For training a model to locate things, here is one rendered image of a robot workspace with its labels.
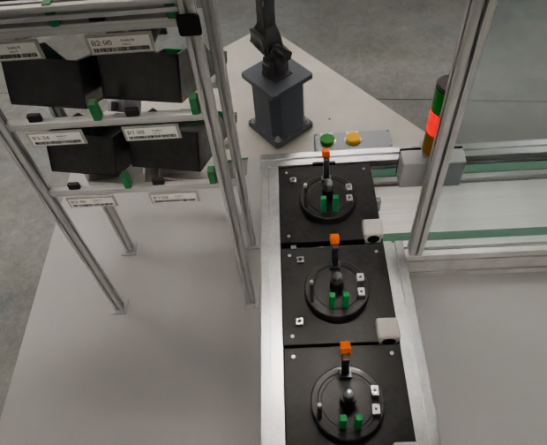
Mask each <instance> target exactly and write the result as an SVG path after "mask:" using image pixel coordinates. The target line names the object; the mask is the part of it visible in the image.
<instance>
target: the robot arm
mask: <svg viewBox="0 0 547 445"><path fill-rule="evenodd" d="M255 3H256V14H257V23H256V25H255V27H254V28H250V34H251V39H250V42H251V43H252V44H253V46H254V47H255V48H256V49H257V50H258V51H259V52H261V53H262V54H263V55H264V56H263V63H262V67H263V71H261V74H263V75H264V76H265V77H266V78H268V79H270V80H271V81H272V82H273V83H277V82H279V81H280V80H282V79H285V78H286V77H288V76H289V75H290V74H292V71H291V70H290V69H289V68H288V61H289V60H290V58H291V55H292V52H291V51H290V50H289V49H288V48H287V47H286V46H285V45H284V44H283V43H282V38H281V34H280V32H279V29H278V27H277V26H276V22H275V4H274V0H255ZM150 30H151V31H152V35H153V38H154V43H155V42H156V40H157V37H158V35H160V34H167V33H168V32H167V29H166V27H164V28H152V29H139V30H129V31H128V32H137V31H150ZM112 33H124V31H113V32H106V34H112Z"/></svg>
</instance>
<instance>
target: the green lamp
mask: <svg viewBox="0 0 547 445"><path fill-rule="evenodd" d="M444 97H445V94H443V93H442V92H440V91H439V90H438V88H437V85H436V87H435V91H434V95H433V99H432V104H431V111H432V112H433V113H434V114H435V115H436V116H438V117H439V115H440V111H441V108H442V104H443V101H444Z"/></svg>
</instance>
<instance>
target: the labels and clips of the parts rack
mask: <svg viewBox="0 0 547 445"><path fill-rule="evenodd" d="M177 13H178V11H176V12H167V16H168V19H176V23H177V27H178V31H179V34H180V35H181V36H195V35H202V27H201V23H200V18H199V15H198V14H197V13H190V14H178V15H177ZM84 38H85V41H86V44H87V47H88V48H89V51H90V53H91V56H98V55H111V54H123V53H137V52H150V51H157V49H156V46H155V43H154V38H153V35H152V31H151V30H150V31H137V32H124V33H112V34H87V35H84ZM45 58H46V57H45V55H44V53H43V51H42V49H41V46H40V44H39V42H38V41H37V39H36V38H35V39H22V40H9V41H0V62H5V61H19V60H32V59H45ZM189 103H190V106H191V113H192V115H199V114H200V104H199V98H198V94H197V92H193V93H189ZM87 107H88V108H89V111H90V113H91V115H92V117H93V119H94V121H101V119H102V115H103V113H102V111H101V107H100V105H99V103H98V102H97V99H89V100H88V104H87ZM124 112H125V115H126V116H127V117H138V116H139V108H138V107H128V108H124ZM26 118H27V120H28V121H29V123H39V122H42V120H43V118H42V116H41V114H40V113H29V114H27V115H26ZM121 129H122V131H123V133H124V137H125V139H126V141H135V140H164V139H179V138H182V135H181V132H180V129H179V125H178V123H175V124H147V125H133V126H121ZM26 136H27V137H28V138H29V140H30V142H31V143H32V145H33V146H34V147H45V146H60V145H75V144H87V143H88V142H87V140H86V137H85V135H84V133H83V132H82V130H81V129H74V130H59V131H45V132H26ZM207 175H208V178H209V182H210V184H211V185H213V184H216V183H217V176H216V172H215V168H214V166H208V167H207ZM120 178H121V180H122V182H123V184H124V188H125V189H131V187H132V180H131V177H130V174H129V172H128V170H124V171H121V176H120ZM152 183H153V185H164V183H165V182H164V179H163V177H152ZM67 186H68V188H69V190H79V189H80V187H81V186H80V184H79V182H69V183H67ZM148 195H149V198H150V200H151V201H152V204H162V203H179V202H195V201H200V199H199V194H198V190H193V191H177V192H149V193H148ZM65 198H66V200H67V202H68V203H69V205H70V207H71V208H80V207H113V206H118V203H117V201H116V198H115V196H114V194H112V195H96V196H79V197H65Z"/></svg>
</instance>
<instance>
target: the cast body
mask: <svg viewBox="0 0 547 445"><path fill-rule="evenodd" d="M128 107H138V108H139V112H141V101H133V100H117V99H108V105H107V110H108V111H118V112H124V108H128Z"/></svg>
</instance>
